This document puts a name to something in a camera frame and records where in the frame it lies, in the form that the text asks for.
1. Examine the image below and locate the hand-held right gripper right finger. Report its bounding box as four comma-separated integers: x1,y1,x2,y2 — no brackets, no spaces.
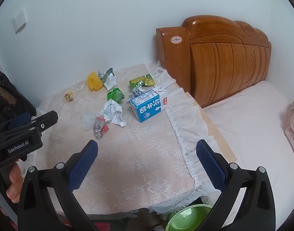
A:
196,139,276,231

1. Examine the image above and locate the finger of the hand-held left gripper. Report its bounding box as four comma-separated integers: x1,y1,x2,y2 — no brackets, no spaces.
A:
29,110,59,132
7,113,32,130

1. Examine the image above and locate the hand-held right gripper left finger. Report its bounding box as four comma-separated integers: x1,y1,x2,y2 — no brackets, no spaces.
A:
17,140,99,231

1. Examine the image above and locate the clear plastic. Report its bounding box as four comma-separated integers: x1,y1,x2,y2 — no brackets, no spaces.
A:
81,112,97,131

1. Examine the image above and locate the green mesh basket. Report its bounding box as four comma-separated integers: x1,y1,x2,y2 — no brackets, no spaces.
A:
166,204,214,231

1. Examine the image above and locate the green wrapper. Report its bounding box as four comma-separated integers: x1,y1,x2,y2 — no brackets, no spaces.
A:
107,87,125,105

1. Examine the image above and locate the blue white milk carton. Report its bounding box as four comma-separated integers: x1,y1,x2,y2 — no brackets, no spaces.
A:
129,86,167,123

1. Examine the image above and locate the clear wrapper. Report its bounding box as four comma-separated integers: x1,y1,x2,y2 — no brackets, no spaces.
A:
129,87,145,102

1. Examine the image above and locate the green yellow snack bag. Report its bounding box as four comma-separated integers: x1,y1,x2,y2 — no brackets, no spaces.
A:
129,73,155,90

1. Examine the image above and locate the person's left hand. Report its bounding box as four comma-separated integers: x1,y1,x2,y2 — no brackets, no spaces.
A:
6,160,25,204

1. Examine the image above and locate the dark patterned jacket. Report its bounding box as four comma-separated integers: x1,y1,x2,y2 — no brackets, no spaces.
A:
0,67,37,135

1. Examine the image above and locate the small yellow wrapper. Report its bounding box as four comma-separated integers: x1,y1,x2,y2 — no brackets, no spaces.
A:
63,90,75,102

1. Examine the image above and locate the red silver wrapper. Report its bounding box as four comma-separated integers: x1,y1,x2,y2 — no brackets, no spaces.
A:
93,116,111,140

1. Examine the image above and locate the clear plastic film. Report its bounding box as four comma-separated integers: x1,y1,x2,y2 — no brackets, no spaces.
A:
69,78,89,92

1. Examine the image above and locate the pink bed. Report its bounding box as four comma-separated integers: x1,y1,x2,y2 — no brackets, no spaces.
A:
203,80,294,227

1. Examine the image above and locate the lace-covered nightstand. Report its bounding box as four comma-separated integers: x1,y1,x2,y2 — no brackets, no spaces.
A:
35,60,222,216

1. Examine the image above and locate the white crumpled paper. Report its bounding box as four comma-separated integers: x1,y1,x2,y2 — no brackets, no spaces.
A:
101,100,127,127

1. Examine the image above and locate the silver crumpled wrapper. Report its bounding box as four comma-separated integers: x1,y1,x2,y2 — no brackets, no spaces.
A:
97,68,114,84

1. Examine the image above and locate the white crumpled wrapper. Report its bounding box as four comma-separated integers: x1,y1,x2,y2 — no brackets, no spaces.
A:
103,73,118,91

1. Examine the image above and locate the wooden headboard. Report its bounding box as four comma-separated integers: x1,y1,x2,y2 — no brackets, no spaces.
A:
156,15,272,109

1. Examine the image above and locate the white wall switch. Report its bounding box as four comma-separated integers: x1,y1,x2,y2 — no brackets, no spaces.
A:
12,8,27,34

